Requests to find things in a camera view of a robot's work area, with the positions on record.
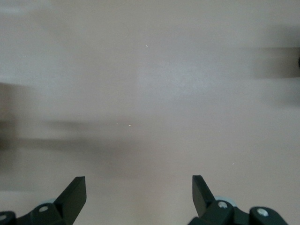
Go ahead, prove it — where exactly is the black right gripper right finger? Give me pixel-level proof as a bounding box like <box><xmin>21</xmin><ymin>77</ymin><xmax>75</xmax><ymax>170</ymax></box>
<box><xmin>188</xmin><ymin>174</ymin><xmax>288</xmax><ymax>225</ymax></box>

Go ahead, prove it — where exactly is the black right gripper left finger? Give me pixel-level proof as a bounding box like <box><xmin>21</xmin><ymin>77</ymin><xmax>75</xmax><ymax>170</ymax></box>
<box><xmin>0</xmin><ymin>176</ymin><xmax>87</xmax><ymax>225</ymax></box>

